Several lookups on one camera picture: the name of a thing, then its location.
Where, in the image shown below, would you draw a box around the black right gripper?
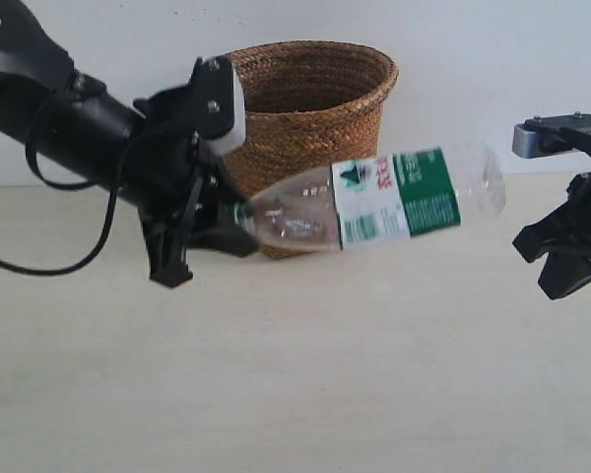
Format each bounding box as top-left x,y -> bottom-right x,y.
511,127 -> 591,302

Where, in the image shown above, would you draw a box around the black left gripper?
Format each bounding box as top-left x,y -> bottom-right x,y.
132,86 -> 259,287

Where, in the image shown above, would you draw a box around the clear plastic bottle green label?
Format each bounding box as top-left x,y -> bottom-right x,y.
230,143 -> 506,253

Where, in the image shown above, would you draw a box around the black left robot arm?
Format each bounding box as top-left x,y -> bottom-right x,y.
0,1 -> 258,288

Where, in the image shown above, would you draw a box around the brown woven wicker basket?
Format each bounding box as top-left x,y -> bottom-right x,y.
215,40 -> 401,261

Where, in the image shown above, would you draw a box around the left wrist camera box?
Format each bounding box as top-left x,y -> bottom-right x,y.
190,55 -> 246,157

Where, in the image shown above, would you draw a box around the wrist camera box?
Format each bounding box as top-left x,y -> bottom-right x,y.
511,111 -> 591,160
190,55 -> 246,157

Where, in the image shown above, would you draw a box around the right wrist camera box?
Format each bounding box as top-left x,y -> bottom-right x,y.
511,111 -> 591,160

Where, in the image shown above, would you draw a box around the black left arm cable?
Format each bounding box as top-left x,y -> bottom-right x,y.
0,88 -> 144,276

